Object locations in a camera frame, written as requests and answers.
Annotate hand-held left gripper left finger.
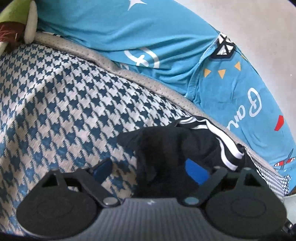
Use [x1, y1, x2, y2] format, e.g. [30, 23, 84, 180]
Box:
[36, 158, 121, 208]

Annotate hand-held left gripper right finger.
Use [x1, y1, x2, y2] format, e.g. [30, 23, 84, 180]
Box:
[183, 158, 270, 207]

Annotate black white-striped pants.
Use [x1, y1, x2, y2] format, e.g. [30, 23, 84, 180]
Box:
[117, 116, 257, 200]

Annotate blue white houndstooth bed mat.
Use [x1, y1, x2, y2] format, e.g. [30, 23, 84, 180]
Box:
[0, 31, 290, 234]

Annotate blue printed quilt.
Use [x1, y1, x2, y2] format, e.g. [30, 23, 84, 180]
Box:
[37, 0, 296, 172]

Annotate rabbit plush toy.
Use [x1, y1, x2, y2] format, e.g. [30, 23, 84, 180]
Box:
[0, 0, 38, 55]

